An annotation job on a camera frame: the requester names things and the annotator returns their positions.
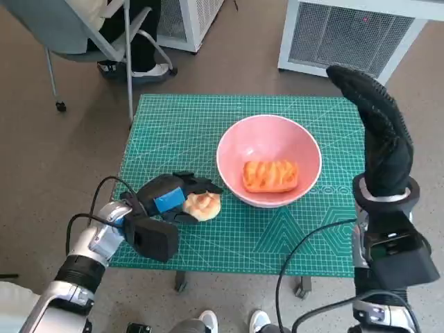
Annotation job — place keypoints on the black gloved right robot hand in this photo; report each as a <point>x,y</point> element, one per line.
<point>385,145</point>

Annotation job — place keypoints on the grey chair with metal legs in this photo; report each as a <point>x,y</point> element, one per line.
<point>34,24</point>

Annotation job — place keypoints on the round toy bread bun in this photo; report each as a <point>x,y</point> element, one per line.
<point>204,207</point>

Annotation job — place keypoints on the large white mesh cabinet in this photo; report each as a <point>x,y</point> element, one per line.
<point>347,34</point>

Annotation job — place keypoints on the white robot body cover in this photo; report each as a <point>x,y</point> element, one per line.
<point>15,305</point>

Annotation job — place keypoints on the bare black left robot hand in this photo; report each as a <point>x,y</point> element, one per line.
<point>156,194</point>

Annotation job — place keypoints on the small white mesh cabinet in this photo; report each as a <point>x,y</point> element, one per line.
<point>190,21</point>

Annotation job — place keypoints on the pink bowl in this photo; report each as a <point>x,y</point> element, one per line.
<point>243,145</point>

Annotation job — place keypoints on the person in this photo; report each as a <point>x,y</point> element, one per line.
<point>142,45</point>

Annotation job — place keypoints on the white shoe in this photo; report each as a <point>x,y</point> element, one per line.
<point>209,320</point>
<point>259,320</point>

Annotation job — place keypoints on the small black box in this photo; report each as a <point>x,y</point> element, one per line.
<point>139,328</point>

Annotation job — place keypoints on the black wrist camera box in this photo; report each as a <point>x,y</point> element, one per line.
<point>152,239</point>
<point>406,263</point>

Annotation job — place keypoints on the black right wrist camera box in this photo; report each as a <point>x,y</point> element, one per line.
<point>406,263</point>

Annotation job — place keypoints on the long glazed toy bread loaf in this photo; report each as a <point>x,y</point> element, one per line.
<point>270,177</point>

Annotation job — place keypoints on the grey table leg with caster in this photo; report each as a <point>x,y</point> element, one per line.
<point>180,281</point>
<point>303,288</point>

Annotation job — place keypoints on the green cutting mat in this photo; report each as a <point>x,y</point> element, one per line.
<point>208,249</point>

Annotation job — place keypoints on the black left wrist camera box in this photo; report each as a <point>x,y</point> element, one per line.
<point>152,239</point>

